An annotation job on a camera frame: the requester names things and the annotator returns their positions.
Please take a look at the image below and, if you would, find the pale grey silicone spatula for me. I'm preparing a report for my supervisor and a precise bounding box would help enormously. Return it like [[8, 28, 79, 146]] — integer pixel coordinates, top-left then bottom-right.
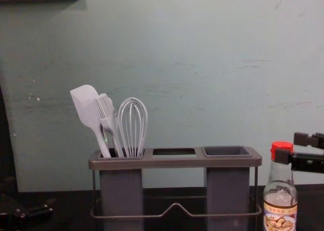
[[70, 84, 112, 158]]

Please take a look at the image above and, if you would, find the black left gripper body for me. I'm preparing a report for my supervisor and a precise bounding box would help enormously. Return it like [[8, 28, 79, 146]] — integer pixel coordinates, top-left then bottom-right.
[[0, 187, 26, 231]]

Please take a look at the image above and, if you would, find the grey plastic rack bin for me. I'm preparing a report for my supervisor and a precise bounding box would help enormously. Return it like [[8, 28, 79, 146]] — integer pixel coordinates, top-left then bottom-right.
[[96, 147, 147, 231], [203, 146, 253, 231]]

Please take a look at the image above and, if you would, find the pale grey silicone brush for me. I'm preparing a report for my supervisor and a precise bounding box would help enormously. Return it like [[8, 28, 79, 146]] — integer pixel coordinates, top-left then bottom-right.
[[95, 93, 125, 158]]

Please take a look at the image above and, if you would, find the pale grey silicone whisk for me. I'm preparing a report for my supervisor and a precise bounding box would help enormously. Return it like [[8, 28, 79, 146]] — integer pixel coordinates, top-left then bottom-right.
[[117, 97, 149, 158]]

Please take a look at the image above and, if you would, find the glass bottle with red cap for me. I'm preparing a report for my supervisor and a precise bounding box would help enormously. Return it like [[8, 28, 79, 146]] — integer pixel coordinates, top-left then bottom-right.
[[262, 141, 299, 231]]

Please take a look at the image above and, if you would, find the grey metal utensil rack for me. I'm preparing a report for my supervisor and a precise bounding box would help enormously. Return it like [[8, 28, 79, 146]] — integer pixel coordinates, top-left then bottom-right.
[[88, 146, 263, 231]]

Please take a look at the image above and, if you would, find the black table cloth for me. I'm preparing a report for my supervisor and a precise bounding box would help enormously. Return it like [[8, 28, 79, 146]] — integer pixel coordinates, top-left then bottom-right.
[[0, 184, 324, 231]]

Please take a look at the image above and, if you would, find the black curtain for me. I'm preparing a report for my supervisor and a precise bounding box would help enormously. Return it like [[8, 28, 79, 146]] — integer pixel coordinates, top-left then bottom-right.
[[0, 71, 20, 194]]

